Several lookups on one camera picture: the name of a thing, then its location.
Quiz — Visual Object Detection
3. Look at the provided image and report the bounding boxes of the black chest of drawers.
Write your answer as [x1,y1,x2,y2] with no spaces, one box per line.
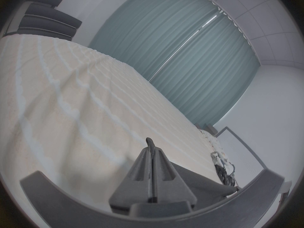
[5,0,82,41]

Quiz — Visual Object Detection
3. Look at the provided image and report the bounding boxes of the black T-shirt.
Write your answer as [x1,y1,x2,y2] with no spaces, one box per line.
[145,137,240,202]

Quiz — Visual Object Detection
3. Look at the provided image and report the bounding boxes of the blue-green curtain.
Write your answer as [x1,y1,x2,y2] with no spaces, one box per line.
[148,9,262,128]
[88,0,220,80]

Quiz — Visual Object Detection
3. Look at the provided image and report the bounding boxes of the bed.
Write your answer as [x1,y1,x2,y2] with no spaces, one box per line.
[0,33,269,213]

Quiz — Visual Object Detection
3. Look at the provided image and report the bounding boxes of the black shiny garment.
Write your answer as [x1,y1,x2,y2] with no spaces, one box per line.
[215,164,238,187]

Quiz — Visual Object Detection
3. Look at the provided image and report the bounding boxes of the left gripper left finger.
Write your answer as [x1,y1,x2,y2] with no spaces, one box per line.
[109,147,152,208]

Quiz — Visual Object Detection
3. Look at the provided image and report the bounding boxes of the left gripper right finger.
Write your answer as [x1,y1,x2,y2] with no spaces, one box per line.
[152,147,197,205]

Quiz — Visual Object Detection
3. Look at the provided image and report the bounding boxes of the pile of clothes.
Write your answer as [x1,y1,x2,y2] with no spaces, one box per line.
[211,151,235,175]

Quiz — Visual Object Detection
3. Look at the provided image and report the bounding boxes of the white printed pillow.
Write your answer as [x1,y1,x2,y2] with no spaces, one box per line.
[203,131,225,156]

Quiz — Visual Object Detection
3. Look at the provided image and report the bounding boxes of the grey bedside table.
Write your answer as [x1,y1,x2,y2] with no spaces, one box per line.
[195,123,218,135]

